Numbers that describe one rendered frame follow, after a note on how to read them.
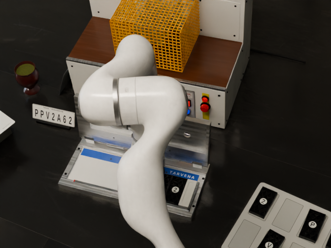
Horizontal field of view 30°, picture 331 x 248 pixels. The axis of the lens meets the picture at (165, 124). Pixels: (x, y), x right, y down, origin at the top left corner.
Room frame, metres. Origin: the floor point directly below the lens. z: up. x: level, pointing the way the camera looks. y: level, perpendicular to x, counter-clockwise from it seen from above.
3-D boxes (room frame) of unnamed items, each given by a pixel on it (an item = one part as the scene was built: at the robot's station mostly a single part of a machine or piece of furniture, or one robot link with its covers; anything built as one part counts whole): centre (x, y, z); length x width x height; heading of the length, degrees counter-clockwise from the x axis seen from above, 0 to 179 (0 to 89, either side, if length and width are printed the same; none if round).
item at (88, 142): (1.14, 0.11, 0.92); 0.44 x 0.21 x 0.04; 67
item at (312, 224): (0.90, -0.40, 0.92); 0.10 x 0.05 x 0.01; 149
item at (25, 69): (1.58, 0.47, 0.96); 0.09 x 0.09 x 0.11
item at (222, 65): (1.55, -0.11, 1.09); 0.75 x 0.40 x 0.38; 67
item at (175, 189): (1.06, -0.01, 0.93); 0.10 x 0.05 x 0.01; 157
